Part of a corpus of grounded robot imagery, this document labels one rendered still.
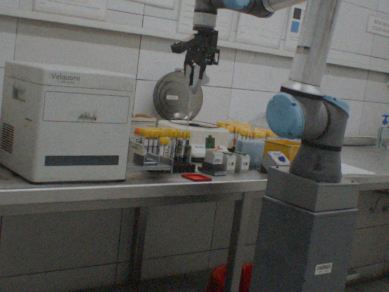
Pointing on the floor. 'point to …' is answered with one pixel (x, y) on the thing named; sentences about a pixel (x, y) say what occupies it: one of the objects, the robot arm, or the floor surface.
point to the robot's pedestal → (302, 248)
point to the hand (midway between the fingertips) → (191, 89)
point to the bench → (122, 191)
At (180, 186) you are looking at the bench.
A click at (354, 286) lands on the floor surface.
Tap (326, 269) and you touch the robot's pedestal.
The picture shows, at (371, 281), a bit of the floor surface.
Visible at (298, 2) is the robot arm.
